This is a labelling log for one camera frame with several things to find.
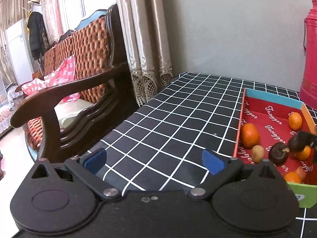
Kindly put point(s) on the wooden sofa with woven cushion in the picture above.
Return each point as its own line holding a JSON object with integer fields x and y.
{"x": 102, "y": 77}

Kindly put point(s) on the red thermos flask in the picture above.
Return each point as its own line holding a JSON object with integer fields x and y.
{"x": 308, "y": 87}

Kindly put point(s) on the small orange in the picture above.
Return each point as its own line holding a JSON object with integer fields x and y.
{"x": 295, "y": 121}
{"x": 304, "y": 154}

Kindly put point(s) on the black hanging coat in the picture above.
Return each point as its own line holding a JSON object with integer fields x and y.
{"x": 37, "y": 37}

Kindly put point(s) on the white air conditioner unit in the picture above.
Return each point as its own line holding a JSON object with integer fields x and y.
{"x": 19, "y": 50}

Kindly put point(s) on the large orange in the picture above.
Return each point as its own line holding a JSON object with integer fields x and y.
{"x": 249, "y": 136}

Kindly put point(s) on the medium orange front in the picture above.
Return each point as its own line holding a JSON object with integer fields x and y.
{"x": 292, "y": 177}

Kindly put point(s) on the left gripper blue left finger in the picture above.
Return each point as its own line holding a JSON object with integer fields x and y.
{"x": 85, "y": 170}

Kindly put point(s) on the dark mangosteen back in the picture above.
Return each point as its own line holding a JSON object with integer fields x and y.
{"x": 296, "y": 143}

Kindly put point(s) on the pink checkered cloth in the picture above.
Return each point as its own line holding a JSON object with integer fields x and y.
{"x": 65, "y": 73}

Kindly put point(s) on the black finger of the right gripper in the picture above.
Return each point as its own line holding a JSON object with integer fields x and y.
{"x": 310, "y": 141}

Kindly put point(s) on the colourful cardboard box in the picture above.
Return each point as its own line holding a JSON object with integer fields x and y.
{"x": 269, "y": 114}

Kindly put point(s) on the small orange back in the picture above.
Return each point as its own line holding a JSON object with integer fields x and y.
{"x": 295, "y": 121}

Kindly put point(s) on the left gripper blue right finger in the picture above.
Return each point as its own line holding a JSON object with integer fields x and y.
{"x": 222, "y": 169}

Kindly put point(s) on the straw hat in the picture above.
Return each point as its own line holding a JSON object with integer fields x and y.
{"x": 34, "y": 2}

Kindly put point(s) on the beige lace curtain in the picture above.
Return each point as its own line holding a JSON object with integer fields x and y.
{"x": 147, "y": 47}

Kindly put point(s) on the pale longan fruit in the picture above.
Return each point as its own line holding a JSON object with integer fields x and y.
{"x": 257, "y": 153}

